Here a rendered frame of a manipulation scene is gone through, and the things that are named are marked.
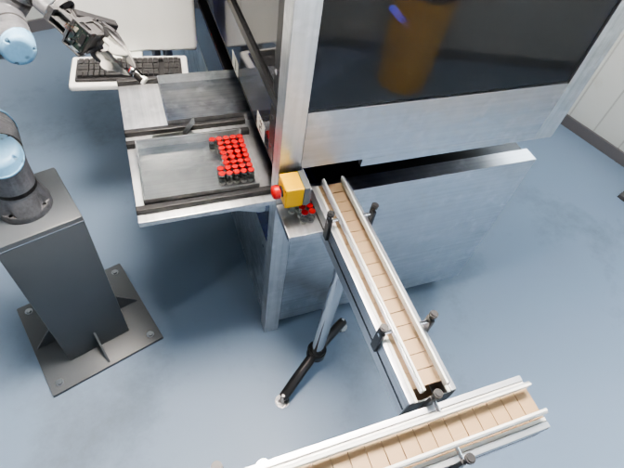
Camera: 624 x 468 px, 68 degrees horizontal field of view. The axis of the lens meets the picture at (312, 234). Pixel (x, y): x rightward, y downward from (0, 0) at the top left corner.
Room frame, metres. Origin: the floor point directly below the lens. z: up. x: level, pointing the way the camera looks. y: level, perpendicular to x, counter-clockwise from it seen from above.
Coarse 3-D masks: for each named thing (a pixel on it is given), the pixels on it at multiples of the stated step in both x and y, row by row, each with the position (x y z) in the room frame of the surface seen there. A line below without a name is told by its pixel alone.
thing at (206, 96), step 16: (160, 80) 1.41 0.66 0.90; (176, 80) 1.44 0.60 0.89; (192, 80) 1.47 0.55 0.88; (208, 80) 1.49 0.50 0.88; (224, 80) 1.51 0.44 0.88; (176, 96) 1.36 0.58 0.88; (192, 96) 1.38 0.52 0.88; (208, 96) 1.39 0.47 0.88; (224, 96) 1.41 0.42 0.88; (240, 96) 1.43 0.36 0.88; (176, 112) 1.27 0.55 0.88; (192, 112) 1.28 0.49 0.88; (208, 112) 1.30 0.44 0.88; (224, 112) 1.32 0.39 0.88; (240, 112) 1.30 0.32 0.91
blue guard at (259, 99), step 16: (208, 0) 1.84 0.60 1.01; (224, 0) 1.56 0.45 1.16; (224, 16) 1.57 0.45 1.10; (224, 32) 1.57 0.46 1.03; (240, 32) 1.35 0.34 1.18; (240, 48) 1.35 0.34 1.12; (240, 64) 1.35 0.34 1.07; (240, 80) 1.35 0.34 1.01; (256, 80) 1.17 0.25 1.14; (256, 96) 1.17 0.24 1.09; (256, 112) 1.16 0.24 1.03; (272, 160) 1.00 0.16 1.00
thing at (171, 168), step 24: (144, 144) 1.07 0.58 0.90; (168, 144) 1.10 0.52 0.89; (192, 144) 1.13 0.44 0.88; (144, 168) 0.98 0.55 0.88; (168, 168) 1.00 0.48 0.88; (192, 168) 1.02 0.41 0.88; (216, 168) 1.04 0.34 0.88; (144, 192) 0.88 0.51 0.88; (168, 192) 0.90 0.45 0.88; (192, 192) 0.89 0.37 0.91; (216, 192) 0.92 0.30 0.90
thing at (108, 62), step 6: (96, 54) 0.98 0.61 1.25; (102, 54) 1.00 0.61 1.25; (108, 54) 1.00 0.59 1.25; (102, 60) 0.97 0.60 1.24; (108, 60) 0.99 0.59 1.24; (114, 60) 1.00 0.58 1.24; (102, 66) 0.95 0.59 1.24; (108, 66) 0.97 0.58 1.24; (114, 66) 0.98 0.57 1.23; (120, 66) 0.99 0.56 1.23; (120, 72) 0.98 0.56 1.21; (126, 72) 0.98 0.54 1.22
